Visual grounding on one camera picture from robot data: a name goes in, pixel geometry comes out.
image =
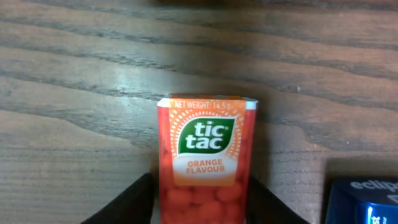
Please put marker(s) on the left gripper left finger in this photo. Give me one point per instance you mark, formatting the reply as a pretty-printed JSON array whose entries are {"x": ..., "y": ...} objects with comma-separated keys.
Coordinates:
[{"x": 133, "y": 208}]

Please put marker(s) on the blue candy pack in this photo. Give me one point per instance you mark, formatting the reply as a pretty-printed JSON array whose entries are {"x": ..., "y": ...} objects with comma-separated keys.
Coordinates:
[{"x": 357, "y": 202}]

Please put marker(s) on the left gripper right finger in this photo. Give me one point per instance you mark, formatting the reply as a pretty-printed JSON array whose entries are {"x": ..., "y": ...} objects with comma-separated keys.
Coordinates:
[{"x": 264, "y": 208}]

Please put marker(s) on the orange candy box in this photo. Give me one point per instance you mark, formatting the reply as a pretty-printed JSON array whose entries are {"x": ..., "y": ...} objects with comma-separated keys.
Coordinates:
[{"x": 205, "y": 149}]

